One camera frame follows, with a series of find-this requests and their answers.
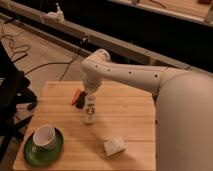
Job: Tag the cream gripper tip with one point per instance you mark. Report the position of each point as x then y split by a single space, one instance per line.
84 93

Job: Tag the white plastic bottle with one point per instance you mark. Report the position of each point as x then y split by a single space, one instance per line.
89 109

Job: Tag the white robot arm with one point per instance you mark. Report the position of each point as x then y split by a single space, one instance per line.
184 108

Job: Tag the black rectangular block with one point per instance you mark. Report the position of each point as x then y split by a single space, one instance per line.
80 102

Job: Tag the white ceramic cup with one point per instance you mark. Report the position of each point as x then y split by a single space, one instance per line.
45 137

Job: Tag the white sponge block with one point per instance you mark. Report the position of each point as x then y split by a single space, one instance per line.
114 146

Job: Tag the black office chair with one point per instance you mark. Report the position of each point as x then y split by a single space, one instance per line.
14 90

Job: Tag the long wooden beam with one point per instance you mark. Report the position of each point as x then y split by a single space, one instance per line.
134 32

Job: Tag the green saucer plate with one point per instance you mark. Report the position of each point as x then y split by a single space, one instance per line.
39 157

